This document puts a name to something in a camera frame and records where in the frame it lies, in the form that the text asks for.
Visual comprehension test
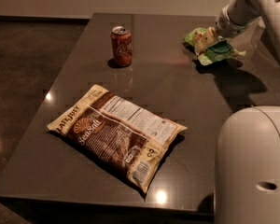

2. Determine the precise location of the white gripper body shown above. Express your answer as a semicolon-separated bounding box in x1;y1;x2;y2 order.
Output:
215;5;250;38

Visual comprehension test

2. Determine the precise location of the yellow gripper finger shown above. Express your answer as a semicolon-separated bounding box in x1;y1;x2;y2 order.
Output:
194;35;224;55
196;27;217;45

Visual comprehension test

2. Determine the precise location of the green rice chip bag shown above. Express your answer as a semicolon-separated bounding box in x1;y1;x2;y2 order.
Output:
184;28;246;66

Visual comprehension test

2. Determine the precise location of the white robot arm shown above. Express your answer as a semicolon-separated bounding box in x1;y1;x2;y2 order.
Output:
195;0;280;224

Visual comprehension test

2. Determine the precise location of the red coke can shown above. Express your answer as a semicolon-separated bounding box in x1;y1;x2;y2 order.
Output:
111;26;133;67

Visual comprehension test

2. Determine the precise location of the brown sea salt chip bag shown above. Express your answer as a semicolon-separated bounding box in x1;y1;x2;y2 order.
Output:
48;85;187;192

